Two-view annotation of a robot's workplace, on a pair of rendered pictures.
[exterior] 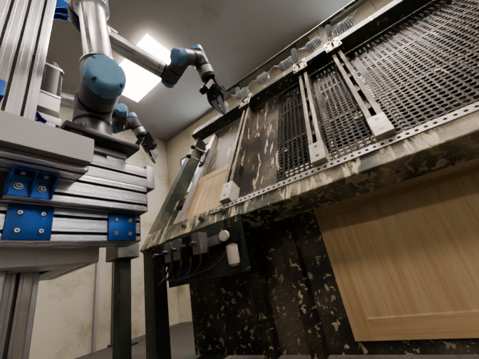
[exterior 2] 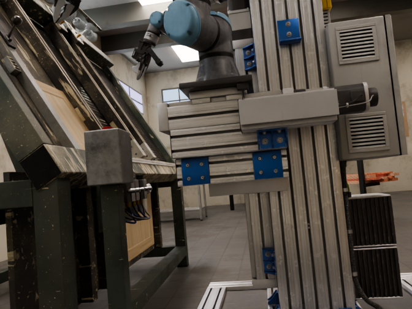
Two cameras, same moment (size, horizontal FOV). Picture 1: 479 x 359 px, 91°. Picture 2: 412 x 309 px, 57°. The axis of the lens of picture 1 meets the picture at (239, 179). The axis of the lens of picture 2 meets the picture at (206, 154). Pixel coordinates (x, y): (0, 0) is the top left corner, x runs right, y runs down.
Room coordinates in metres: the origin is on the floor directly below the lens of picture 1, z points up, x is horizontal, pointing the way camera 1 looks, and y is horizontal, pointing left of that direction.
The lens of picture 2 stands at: (1.48, 1.98, 0.74)
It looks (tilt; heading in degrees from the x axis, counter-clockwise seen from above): 4 degrees up; 246
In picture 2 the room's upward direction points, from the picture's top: 5 degrees counter-clockwise
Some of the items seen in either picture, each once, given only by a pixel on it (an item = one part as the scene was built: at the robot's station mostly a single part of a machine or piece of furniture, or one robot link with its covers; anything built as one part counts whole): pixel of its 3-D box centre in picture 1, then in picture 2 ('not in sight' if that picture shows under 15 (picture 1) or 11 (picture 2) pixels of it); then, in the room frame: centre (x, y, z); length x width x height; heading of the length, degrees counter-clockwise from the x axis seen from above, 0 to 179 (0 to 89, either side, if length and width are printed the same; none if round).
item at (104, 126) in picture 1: (91, 136); not in sight; (0.65, 0.47, 1.09); 0.15 x 0.15 x 0.10
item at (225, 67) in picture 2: not in sight; (217, 72); (0.92, 0.89, 1.09); 0.15 x 0.15 x 0.10
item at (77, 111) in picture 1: (93, 108); not in sight; (0.65, 0.47, 1.20); 0.13 x 0.12 x 0.14; 44
